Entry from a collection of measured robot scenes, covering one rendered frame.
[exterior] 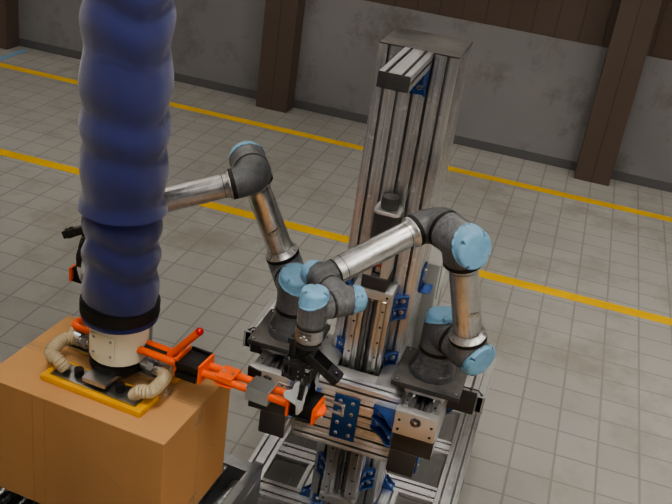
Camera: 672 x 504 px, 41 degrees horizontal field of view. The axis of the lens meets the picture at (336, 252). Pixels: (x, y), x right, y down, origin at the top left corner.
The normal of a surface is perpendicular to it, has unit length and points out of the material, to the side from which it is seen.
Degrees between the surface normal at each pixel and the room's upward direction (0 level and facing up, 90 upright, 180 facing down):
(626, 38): 90
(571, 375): 0
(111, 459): 90
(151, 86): 79
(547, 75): 90
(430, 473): 0
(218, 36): 90
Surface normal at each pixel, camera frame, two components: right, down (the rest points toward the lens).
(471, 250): 0.51, 0.33
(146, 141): 0.69, 0.10
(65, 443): -0.36, 0.38
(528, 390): 0.13, -0.88
